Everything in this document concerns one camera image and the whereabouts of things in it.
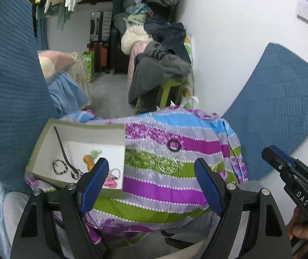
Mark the green plastic stool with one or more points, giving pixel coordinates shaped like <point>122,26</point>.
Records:
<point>160,97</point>

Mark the green paper bag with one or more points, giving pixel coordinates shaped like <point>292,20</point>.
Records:
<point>89,59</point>

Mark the left blue knitted knee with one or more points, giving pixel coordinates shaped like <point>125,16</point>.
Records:
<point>25,102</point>

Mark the dark navy garment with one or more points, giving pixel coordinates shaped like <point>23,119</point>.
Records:
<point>171,36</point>

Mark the orange wooden figure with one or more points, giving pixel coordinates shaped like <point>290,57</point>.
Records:
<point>89,161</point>

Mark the white wall switch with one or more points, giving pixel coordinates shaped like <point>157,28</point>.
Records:
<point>302,11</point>

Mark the pink hair clip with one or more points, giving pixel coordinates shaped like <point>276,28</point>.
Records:
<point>112,178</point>

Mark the blue knitted knee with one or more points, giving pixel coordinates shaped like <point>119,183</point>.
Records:
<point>272,108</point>
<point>25,102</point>

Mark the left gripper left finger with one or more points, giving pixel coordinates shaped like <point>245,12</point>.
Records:
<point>37,235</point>

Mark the right hand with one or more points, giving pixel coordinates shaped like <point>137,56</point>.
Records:
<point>295,229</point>

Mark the black stick hair pin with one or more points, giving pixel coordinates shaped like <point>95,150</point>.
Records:
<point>76,174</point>

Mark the right blue knitted knee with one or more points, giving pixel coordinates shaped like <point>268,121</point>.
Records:
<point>272,108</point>

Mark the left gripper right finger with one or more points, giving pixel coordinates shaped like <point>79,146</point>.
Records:
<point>266,235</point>

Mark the green white cardboard box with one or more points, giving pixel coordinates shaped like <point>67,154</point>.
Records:
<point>79,139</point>

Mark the cream fluffy garment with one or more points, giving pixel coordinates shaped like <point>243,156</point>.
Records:
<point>132,36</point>

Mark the pink beige pillow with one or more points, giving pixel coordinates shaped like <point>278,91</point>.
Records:
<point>53,61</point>

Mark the colourful floral bed sheet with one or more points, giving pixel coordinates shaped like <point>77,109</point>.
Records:
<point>161,191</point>

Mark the green hair clip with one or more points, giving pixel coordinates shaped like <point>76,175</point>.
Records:
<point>95,153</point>

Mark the grey suitcase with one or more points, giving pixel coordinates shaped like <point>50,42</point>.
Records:
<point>100,26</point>

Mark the beige floral cloth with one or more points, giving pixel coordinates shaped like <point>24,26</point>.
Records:
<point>79,73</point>

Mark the light blue cloth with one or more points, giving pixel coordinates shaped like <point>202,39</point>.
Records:
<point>66,94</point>

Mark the red black suitcase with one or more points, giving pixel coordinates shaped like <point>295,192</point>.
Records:
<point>100,50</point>

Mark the grey fleece blanket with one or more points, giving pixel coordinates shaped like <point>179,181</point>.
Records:
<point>153,68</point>

